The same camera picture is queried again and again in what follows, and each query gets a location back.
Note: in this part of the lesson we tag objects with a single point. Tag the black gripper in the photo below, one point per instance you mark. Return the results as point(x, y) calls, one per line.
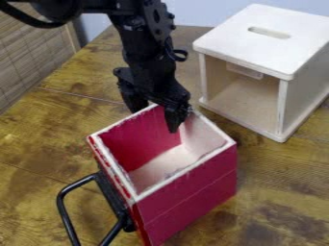
point(148, 80)

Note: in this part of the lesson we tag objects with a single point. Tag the red wooden drawer box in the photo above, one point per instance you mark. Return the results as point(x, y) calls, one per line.
point(172, 176)

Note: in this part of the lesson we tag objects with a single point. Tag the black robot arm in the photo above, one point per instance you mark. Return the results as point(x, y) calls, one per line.
point(145, 24)

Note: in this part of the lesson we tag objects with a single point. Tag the light wooden cabinet frame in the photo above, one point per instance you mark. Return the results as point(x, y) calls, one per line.
point(265, 68)

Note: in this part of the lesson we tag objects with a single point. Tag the black metal drawer handle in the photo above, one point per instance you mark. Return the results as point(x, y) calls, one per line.
point(90, 206)

